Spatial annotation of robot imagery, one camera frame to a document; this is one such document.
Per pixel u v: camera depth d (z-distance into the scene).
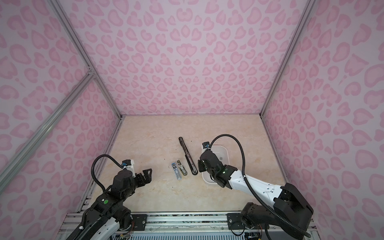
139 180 0.70
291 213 0.40
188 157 0.95
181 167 0.90
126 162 0.70
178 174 0.89
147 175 0.73
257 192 0.46
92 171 0.56
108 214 0.53
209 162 0.61
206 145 0.72
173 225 0.73
